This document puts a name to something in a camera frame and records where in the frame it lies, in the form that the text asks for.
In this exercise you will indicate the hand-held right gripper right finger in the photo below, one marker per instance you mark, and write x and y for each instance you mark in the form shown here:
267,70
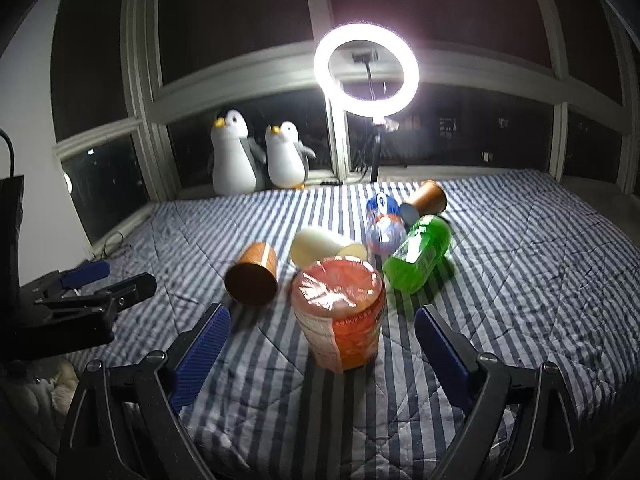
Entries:
445,350

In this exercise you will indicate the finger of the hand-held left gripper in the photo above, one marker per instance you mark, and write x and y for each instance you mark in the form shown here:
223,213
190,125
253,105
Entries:
85,272
125,290

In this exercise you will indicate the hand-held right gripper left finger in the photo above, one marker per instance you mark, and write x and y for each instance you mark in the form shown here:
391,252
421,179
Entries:
197,355

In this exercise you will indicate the orange instant noodle cup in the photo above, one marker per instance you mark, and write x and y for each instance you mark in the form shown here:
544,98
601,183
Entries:
340,315

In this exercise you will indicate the brown paper cup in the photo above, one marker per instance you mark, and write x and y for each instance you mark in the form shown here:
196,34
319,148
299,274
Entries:
252,276
425,201

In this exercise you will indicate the cream plastic cup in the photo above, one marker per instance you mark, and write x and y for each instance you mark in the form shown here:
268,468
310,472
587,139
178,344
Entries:
320,247

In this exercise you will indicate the striped bed blanket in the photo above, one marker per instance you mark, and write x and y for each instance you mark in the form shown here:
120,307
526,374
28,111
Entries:
500,285

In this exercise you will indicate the green plastic bottle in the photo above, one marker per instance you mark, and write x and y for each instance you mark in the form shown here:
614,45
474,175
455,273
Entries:
417,255

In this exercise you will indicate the blue clear plastic bottle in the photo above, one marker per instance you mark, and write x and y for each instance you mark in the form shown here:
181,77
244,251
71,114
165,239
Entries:
382,227

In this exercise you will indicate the large penguin plush toy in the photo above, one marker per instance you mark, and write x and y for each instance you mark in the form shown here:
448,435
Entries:
231,155

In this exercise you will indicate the small penguin plush toy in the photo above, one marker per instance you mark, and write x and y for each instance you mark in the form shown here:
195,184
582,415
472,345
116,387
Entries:
286,157

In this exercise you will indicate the black tripod stand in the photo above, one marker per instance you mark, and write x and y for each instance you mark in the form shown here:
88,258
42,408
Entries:
374,150

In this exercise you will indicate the white window frame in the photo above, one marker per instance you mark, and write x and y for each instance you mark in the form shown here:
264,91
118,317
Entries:
145,85

